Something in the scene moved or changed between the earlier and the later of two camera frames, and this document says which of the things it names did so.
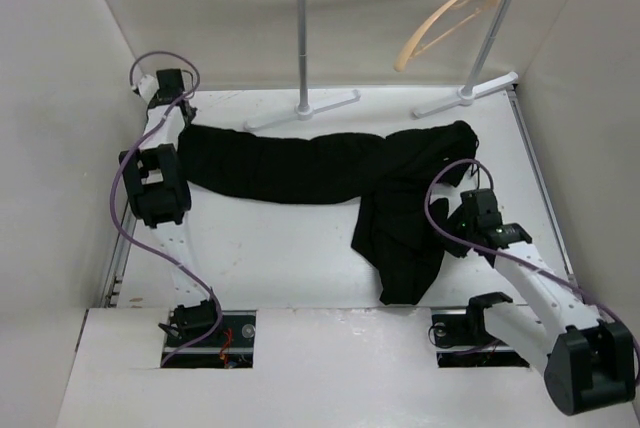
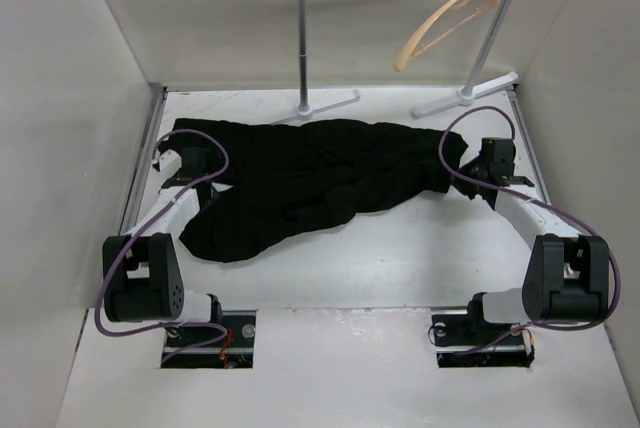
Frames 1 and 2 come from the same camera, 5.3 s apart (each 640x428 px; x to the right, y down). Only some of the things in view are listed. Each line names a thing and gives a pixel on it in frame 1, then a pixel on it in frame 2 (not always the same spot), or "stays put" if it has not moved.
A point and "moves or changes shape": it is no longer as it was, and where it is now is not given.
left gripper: (189, 119) -> (207, 204)
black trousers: (387, 171) moves or changes shape
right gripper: (457, 249) -> (461, 179)
